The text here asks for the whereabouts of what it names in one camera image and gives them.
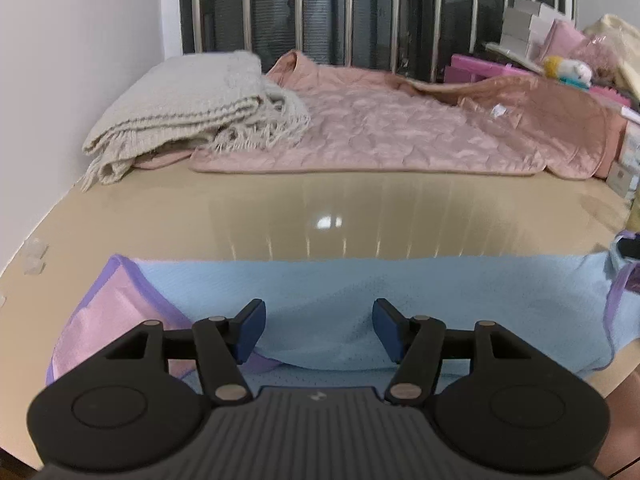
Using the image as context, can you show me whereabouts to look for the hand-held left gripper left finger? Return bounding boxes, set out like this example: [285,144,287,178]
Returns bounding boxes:
[105,299,267,406]

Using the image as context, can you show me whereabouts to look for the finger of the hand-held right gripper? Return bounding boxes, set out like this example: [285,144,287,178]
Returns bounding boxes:
[616,235,640,263]

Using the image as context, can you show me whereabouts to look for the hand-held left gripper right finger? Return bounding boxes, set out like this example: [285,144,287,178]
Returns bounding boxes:
[372,298,536,406]

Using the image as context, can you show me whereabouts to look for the person's right forearm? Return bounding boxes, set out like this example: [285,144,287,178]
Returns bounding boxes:
[601,367,640,480]

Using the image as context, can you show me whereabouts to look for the white printed carton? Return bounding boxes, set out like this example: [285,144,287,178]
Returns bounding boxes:
[605,162,640,202]

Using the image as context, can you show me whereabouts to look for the white yellow plush toy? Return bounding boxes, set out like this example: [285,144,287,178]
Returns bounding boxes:
[542,56,594,91]

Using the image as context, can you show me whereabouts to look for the pink lace package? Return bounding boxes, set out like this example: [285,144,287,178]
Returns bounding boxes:
[570,35,627,88]

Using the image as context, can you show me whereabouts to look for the pink quilted jacket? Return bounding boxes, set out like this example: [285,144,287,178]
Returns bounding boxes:
[134,50,627,182]

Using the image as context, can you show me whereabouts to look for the cream cloth bag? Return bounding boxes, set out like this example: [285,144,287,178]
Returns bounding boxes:
[582,12,640,99]

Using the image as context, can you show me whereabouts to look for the dark flat packet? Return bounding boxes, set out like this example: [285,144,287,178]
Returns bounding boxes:
[484,41,547,74]

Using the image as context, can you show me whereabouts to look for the clear plastic pieces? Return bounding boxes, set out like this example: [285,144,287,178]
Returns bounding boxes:
[22,241,49,276]

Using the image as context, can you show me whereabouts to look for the white cardboard box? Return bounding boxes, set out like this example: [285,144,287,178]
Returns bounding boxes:
[500,32,533,55]
[529,16,557,45]
[511,0,573,23]
[502,10,540,36]

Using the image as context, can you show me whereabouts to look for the magenta flat box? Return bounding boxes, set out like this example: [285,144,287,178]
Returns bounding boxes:
[444,53,542,84]

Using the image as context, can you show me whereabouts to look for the beige knit fringed scarf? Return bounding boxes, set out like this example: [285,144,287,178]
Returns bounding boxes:
[80,50,312,192]

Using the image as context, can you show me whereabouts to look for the metal window grille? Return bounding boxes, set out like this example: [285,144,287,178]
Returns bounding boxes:
[179,0,578,83]

